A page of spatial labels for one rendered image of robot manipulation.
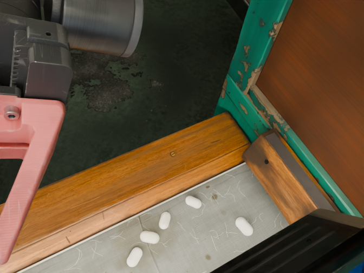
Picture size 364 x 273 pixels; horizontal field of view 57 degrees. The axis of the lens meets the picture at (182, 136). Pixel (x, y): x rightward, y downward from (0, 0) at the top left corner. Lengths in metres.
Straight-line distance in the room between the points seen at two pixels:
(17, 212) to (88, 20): 0.14
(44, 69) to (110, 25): 0.10
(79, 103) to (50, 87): 1.54
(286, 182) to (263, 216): 0.11
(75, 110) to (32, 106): 1.52
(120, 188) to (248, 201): 0.25
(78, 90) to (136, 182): 1.17
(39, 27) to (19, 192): 0.08
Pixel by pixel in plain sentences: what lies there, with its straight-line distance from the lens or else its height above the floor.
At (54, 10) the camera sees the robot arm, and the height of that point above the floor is 1.20.
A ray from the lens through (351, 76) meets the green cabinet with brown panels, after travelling 0.51.
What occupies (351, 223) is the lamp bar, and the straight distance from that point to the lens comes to 0.32.
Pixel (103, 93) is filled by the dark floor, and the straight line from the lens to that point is 1.74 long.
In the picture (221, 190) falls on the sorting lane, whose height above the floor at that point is 0.74.
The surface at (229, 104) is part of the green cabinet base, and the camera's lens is 0.76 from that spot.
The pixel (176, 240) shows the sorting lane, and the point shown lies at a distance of 0.64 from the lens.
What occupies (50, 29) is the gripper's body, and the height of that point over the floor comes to 1.24.
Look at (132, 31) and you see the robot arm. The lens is 0.27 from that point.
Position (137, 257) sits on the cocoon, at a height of 0.76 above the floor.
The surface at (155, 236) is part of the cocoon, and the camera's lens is 0.62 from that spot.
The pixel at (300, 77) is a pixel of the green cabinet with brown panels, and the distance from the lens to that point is 0.58.
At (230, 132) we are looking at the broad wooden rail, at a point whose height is 0.76.
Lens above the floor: 1.36
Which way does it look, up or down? 58 degrees down
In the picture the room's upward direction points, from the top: 12 degrees clockwise
